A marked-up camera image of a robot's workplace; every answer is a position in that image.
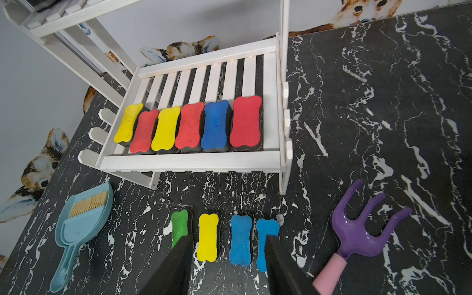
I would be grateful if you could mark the red eraser bottom far right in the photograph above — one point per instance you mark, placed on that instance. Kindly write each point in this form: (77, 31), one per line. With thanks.
(246, 124)

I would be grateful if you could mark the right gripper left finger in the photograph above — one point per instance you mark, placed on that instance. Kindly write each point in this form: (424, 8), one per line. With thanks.
(173, 275)

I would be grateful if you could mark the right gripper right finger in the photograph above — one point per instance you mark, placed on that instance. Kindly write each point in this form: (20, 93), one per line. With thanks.
(285, 276)

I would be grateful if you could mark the red eraser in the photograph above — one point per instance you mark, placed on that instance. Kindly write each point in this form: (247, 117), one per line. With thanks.
(190, 128)
(144, 133)
(246, 124)

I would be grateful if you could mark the purple toy rake pink handle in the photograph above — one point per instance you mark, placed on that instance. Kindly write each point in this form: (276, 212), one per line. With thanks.
(354, 238)

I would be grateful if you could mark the blue eraser bottom shelf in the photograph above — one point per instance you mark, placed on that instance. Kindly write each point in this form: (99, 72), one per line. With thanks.
(217, 127)

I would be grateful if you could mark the yellow eraser bottom far left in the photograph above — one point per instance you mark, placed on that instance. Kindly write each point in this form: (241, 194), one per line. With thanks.
(127, 125)

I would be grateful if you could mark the white wooden two-tier shelf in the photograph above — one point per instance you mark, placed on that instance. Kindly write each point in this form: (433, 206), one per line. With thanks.
(72, 33)

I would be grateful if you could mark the yellow eraser top shelf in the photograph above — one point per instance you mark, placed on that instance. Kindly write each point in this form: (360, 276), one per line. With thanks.
(208, 238)

